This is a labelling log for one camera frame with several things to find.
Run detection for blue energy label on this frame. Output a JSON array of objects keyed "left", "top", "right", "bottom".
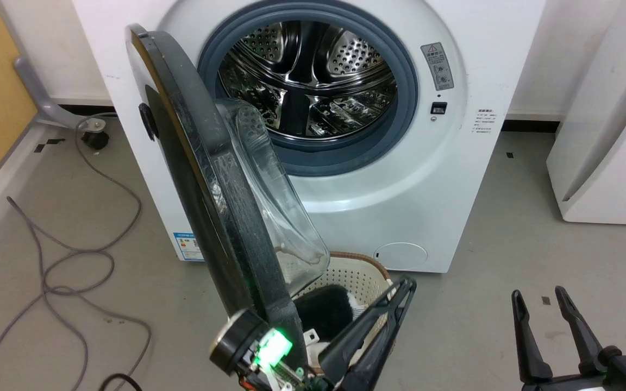
[{"left": 173, "top": 232, "right": 205, "bottom": 262}]

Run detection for black garment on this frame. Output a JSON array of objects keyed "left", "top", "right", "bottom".
[{"left": 293, "top": 285, "right": 355, "bottom": 344}]

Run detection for black round washer door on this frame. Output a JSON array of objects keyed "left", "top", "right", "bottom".
[{"left": 126, "top": 23, "right": 331, "bottom": 375}]

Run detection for white basket with brown rim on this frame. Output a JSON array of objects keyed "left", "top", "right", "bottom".
[{"left": 290, "top": 251, "right": 400, "bottom": 375}]

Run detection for black door handle knob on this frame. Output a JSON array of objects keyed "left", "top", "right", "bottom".
[{"left": 139, "top": 102, "right": 159, "bottom": 142}]

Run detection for grey floor cable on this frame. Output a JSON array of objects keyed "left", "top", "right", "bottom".
[{"left": 0, "top": 115, "right": 153, "bottom": 391}]

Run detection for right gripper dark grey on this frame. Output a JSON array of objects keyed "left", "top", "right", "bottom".
[{"left": 511, "top": 286, "right": 626, "bottom": 391}]

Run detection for white front-load washing machine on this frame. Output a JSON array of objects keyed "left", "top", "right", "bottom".
[{"left": 71, "top": 0, "right": 547, "bottom": 274}]

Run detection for round white filter cover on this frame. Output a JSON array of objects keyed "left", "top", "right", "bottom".
[{"left": 373, "top": 242, "right": 429, "bottom": 272}]

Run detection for white appliance with grey lettering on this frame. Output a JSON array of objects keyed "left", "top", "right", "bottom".
[{"left": 546, "top": 0, "right": 626, "bottom": 226}]

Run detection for small printed text sticker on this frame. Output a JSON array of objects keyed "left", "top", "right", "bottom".
[{"left": 473, "top": 108, "right": 496, "bottom": 135}]

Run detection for black caster wheel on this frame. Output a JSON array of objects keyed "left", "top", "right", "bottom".
[{"left": 80, "top": 119, "right": 111, "bottom": 151}]

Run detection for black floor cable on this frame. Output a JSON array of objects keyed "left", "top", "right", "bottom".
[{"left": 98, "top": 373, "right": 145, "bottom": 391}]

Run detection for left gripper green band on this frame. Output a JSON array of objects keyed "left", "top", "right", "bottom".
[{"left": 209, "top": 277, "right": 417, "bottom": 391}]

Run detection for grey metal stand leg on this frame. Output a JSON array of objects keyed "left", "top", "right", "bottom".
[{"left": 13, "top": 56, "right": 95, "bottom": 130}]

